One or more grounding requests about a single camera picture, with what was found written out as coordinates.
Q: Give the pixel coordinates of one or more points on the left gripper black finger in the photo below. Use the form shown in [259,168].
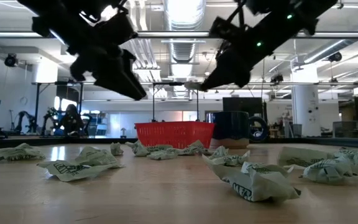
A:
[120,82]

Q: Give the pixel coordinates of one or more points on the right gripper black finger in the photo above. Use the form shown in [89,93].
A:
[228,71]

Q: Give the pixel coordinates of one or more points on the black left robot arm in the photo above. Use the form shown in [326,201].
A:
[57,18]

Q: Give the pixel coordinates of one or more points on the background black robot arm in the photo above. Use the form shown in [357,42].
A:
[26,119]

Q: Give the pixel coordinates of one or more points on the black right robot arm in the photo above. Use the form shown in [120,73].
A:
[291,25]

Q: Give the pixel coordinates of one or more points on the grey waste bin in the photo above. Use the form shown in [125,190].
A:
[297,130]

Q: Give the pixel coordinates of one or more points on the black panel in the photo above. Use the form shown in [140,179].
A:
[244,104]

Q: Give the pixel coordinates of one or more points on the black ceiling-mounted device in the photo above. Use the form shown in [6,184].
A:
[277,78]

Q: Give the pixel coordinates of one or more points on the small desk lamp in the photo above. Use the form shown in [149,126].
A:
[123,132]

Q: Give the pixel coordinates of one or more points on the dark blue ceramic mug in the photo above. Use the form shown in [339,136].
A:
[228,127]

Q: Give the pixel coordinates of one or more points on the person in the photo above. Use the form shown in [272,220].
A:
[71,121]

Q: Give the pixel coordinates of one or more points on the red plastic mesh basket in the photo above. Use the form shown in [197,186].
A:
[172,133]

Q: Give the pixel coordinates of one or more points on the white round pillar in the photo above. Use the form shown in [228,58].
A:
[304,105]

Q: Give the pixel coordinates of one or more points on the black ceiling spotlight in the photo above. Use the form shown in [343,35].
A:
[10,60]

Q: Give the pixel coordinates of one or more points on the black ceiling fixture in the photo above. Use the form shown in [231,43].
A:
[335,57]

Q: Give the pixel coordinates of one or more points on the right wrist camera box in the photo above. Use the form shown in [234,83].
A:
[225,29]

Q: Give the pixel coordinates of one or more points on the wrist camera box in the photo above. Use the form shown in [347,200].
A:
[225,29]
[117,31]

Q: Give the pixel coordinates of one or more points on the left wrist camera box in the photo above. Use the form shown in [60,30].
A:
[117,31]

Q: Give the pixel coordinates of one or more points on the silver ceiling air duct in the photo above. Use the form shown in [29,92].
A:
[183,49]

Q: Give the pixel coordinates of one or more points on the black metal frame stand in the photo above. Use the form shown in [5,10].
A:
[37,109]

